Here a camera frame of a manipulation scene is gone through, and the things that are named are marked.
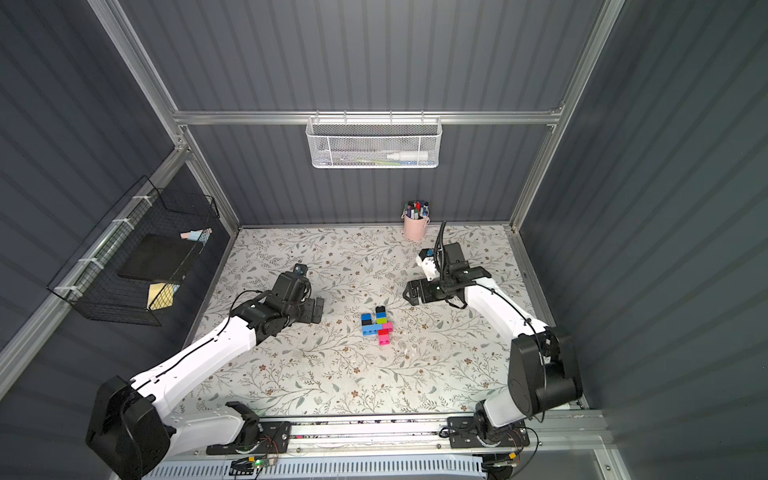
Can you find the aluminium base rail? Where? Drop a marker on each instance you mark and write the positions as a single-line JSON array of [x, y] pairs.
[[419, 434]]

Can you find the black wire side basket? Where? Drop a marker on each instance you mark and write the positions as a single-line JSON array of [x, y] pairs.
[[92, 286]]

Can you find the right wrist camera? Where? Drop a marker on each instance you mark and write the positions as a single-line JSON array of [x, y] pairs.
[[442, 260]]

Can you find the black notebook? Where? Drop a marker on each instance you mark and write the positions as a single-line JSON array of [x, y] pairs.
[[160, 258]]

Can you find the white wire wall basket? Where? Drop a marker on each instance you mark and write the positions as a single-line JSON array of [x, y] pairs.
[[345, 144]]

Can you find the pastel sticky notes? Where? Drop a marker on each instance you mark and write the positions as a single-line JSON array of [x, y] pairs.
[[197, 235]]

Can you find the pink lego brick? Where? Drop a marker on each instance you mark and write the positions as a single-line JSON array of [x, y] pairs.
[[386, 340]]

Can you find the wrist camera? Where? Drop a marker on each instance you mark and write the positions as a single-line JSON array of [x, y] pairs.
[[292, 287], [442, 260]]

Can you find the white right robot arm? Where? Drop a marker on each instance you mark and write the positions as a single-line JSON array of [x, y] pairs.
[[543, 369]]

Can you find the markers in bucket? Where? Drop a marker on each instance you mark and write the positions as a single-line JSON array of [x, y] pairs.
[[416, 210]]

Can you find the light blue long lego brick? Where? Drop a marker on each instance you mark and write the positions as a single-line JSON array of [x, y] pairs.
[[372, 329]]

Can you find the pink metal pen bucket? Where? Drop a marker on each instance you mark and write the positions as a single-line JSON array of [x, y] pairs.
[[415, 229]]

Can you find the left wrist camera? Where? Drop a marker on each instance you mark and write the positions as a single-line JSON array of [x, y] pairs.
[[292, 287]]

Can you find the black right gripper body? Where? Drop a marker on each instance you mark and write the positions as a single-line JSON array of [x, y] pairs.
[[424, 291]]

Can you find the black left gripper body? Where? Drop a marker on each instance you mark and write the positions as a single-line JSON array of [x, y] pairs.
[[308, 309]]

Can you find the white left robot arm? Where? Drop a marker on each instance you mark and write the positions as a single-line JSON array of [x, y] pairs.
[[133, 428]]

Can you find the white bottle in basket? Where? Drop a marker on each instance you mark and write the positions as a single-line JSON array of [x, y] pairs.
[[409, 157]]

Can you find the yellow sticky note pad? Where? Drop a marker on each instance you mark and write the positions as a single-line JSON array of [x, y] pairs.
[[161, 295]]

